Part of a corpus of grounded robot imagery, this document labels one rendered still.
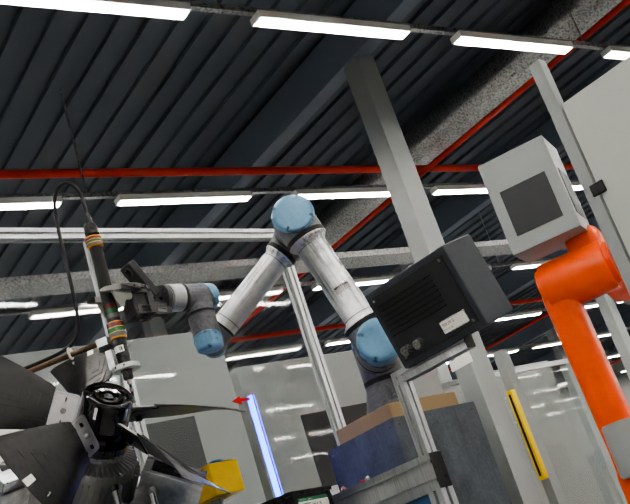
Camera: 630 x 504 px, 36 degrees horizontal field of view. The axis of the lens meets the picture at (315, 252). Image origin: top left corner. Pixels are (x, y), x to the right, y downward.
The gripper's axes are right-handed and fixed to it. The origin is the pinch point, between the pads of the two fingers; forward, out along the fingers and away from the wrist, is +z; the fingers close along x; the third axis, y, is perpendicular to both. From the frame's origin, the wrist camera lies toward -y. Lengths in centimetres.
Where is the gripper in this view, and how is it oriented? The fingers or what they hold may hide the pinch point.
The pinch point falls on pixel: (96, 293)
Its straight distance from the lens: 252.4
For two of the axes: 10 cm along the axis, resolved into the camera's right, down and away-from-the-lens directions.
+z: -7.5, 0.1, -6.7
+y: 3.0, 9.0, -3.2
